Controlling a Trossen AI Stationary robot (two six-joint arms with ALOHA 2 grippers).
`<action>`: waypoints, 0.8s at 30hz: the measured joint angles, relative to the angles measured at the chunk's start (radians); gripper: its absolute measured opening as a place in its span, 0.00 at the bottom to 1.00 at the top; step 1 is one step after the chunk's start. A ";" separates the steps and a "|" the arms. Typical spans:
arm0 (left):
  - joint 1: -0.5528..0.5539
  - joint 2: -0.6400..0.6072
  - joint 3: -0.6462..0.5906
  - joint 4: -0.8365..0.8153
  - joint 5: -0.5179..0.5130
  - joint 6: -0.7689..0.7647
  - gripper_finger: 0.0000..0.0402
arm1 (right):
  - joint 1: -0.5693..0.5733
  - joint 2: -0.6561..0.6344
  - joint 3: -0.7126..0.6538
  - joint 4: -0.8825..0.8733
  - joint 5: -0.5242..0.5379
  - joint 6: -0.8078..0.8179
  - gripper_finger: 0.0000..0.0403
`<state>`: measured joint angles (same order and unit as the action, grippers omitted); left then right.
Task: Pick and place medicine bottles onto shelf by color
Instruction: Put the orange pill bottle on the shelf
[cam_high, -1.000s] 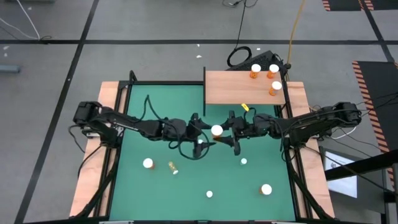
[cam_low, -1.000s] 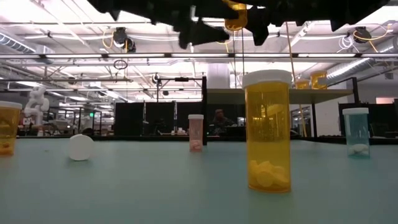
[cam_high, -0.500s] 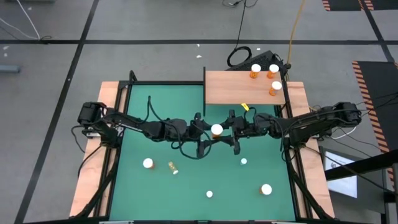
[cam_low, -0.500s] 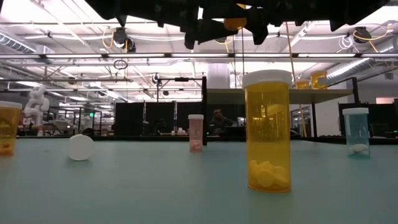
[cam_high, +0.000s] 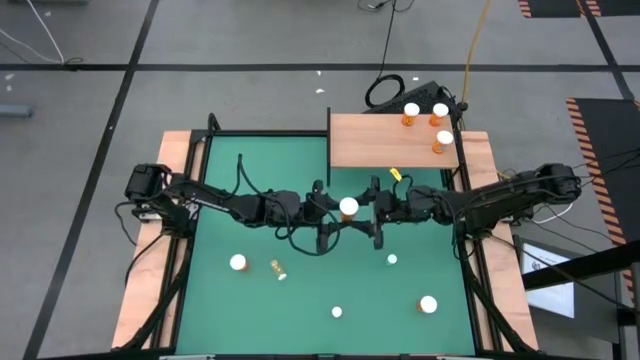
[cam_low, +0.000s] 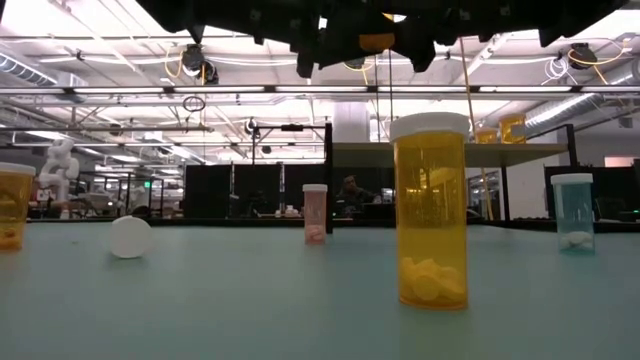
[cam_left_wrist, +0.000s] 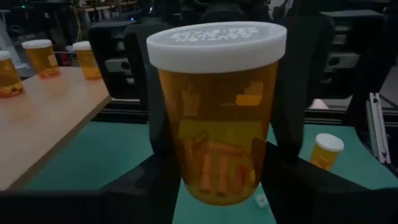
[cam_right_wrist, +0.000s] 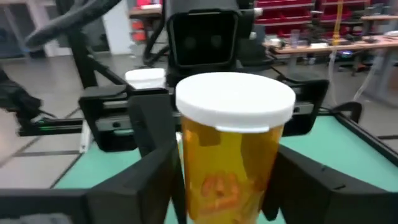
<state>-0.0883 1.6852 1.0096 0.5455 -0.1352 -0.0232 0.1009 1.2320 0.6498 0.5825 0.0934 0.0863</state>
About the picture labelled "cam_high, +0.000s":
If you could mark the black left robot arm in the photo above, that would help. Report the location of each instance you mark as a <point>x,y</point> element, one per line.
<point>220,197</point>

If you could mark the black table frame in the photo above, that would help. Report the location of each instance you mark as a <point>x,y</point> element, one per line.
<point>178,310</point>

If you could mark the black metal beam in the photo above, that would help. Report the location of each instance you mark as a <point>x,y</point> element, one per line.
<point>585,265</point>

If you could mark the small pale yellow pill bottle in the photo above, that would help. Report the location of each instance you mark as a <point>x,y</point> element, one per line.
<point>276,267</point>

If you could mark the small teal pill bottle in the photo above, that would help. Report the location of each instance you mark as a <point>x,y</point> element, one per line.
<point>392,259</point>

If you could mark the wooden shelf board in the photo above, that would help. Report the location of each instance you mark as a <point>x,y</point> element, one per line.
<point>370,142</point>

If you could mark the small white cap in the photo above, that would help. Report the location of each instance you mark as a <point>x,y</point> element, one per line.
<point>336,311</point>

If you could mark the black mat hazard stripe edge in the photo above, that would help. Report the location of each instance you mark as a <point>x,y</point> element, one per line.
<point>550,6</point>
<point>620,6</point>
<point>615,150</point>

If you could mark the grey floor block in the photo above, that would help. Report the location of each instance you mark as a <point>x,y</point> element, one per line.
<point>15,110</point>

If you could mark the orange pill bottle white cap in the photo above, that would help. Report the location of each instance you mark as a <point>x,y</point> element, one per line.
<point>428,304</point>
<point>348,206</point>
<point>238,262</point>
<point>411,109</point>
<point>440,109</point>
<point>444,137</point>

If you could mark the computer monitor white screen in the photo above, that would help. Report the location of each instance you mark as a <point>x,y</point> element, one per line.
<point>550,300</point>

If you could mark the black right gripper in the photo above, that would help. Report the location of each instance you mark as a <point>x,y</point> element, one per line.
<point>395,207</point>

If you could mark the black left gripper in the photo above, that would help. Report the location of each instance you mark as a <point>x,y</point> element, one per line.
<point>312,210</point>

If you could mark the green table mat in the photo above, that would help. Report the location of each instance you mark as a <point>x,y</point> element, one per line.
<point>300,300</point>

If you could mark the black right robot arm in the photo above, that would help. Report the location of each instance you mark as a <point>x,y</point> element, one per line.
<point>500,197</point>

